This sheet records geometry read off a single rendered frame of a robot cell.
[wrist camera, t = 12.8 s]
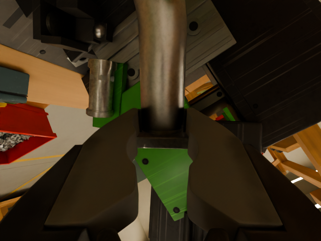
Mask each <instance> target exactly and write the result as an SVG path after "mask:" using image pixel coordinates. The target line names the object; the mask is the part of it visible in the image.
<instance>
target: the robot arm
mask: <svg viewBox="0 0 321 241"><path fill-rule="evenodd" d="M139 132H142V119H141V109H137V108H132V109H130V110H128V111H126V112H125V113H123V114H122V115H120V116H118V117H117V118H115V119H113V120H112V121H110V122H109V123H107V124H105V125H104V126H102V127H101V128H100V129H98V130H97V131H96V132H95V133H93V134H92V135H91V136H90V137H89V138H88V139H87V140H86V141H85V142H84V143H83V144H82V145H75V146H73V147H72V148H71V149H70V150H69V151H68V152H67V153H66V154H65V155H64V156H63V157H62V158H61V159H60V160H59V161H58V162H57V163H56V164H55V165H53V166H52V167H51V168H50V169H49V170H48V171H47V172H46V173H45V174H44V175H43V176H42V177H41V178H40V179H39V180H38V181H37V182H36V183H35V184H34V185H32V186H31V187H30V188H29V189H28V190H27V191H26V192H25V193H24V194H23V195H22V196H21V197H20V199H19V200H18V201H17V202H16V203H15V204H14V205H13V206H12V207H11V209H10V210H9V211H8V212H7V214H6V215H5V216H4V217H3V219H2V220H1V221H0V241H121V239H120V237H119V235H118V233H119V232H120V231H121V230H123V229H124V228H125V227H127V226H128V225H129V224H131V223H132V222H133V221H134V220H135V219H136V218H137V216H138V212H139V191H138V183H137V174H136V167H135V165H134V164H133V160H134V158H135V157H136V156H137V154H138V149H137V139H136V137H137V136H138V135H139ZM183 132H186V134H187V135H188V136H189V141H188V155H189V156H190V158H191V159H192V161H193V162H192V163H191V164H190V166H189V175H188V186H187V214H188V217H189V219H190V220H191V221H192V222H193V223H195V224H196V225H197V226H199V227H200V228H201V229H203V230H204V231H206V232H207V235H206V237H205V239H204V241H321V212H320V211H319V209H318V208H317V207H316V206H315V205H314V204H313V203H312V202H311V200H310V199H309V198H308V197H307V196H306V195H305V194H304V193H303V192H302V191H301V190H300V189H299V188H298V187H296V186H295V185H294V184H293V183H292V182H291V181H290V180H289V179H288V178H287V177H286V176H285V175H284V174H282V173H281V172H280V171H279V170H278V169H277V168H276V167H275V166H274V165H273V164H272V163H271V162H270V161H269V160H268V159H267V158H266V157H264V156H263V155H262V154H261V153H260V152H259V151H258V150H257V149H256V148H255V147H254V146H253V145H252V144H243V143H242V142H241V141H240V140H239V139H238V138H237V137H236V136H235V135H234V134H233V133H232V132H230V131H229V130H228V129H227V128H226V127H224V126H223V125H221V124H220V123H218V122H216V121H214V120H213V119H211V118H209V117H207V116H206V115H204V114H202V113H201V112H199V111H197V110H196V109H194V108H187V109H184V114H183Z"/></svg>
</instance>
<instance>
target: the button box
mask: <svg viewBox="0 0 321 241"><path fill-rule="evenodd" d="M29 77H30V75H29V74H27V73H24V72H20V71H17V70H13V69H9V68H6V67H2V66H0V102H1V103H5V102H10V103H17V104H18V103H20V104H23V103H26V102H27V98H26V97H27V94H28V86H29Z"/></svg>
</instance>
